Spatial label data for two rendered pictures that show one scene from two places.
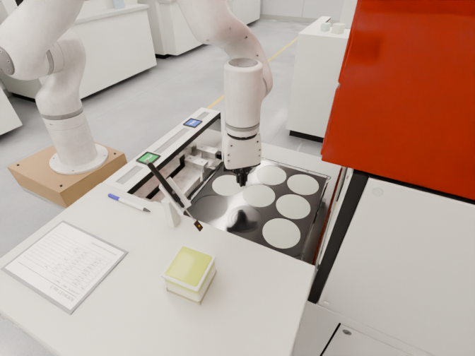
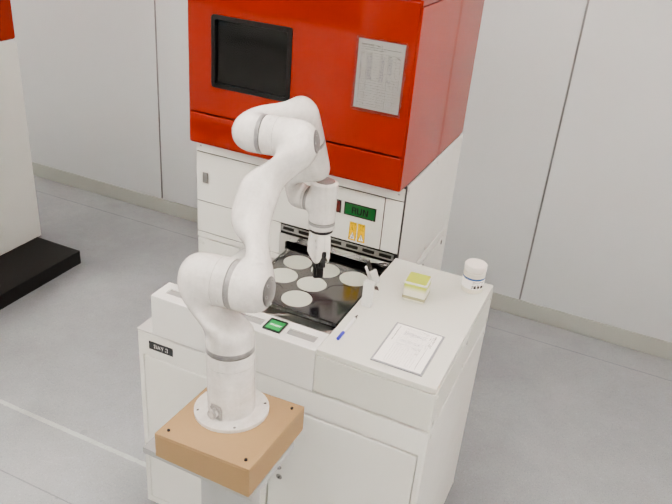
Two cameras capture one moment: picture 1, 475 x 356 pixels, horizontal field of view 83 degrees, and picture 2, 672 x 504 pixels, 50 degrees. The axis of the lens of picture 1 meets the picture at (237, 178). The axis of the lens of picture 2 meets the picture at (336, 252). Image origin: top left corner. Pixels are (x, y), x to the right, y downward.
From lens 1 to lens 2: 222 cm
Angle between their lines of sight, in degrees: 75
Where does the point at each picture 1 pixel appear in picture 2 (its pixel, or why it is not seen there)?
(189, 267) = (419, 278)
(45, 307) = (443, 348)
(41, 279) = (425, 354)
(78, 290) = (430, 336)
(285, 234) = (355, 277)
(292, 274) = (402, 265)
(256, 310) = not seen: hidden behind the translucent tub
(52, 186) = (292, 415)
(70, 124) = not seen: hidden behind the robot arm
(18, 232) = not seen: outside the picture
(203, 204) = (323, 311)
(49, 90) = (240, 320)
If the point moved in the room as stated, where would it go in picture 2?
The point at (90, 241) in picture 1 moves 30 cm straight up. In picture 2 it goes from (391, 339) to (403, 245)
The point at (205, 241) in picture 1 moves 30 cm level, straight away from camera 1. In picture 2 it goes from (382, 292) to (287, 297)
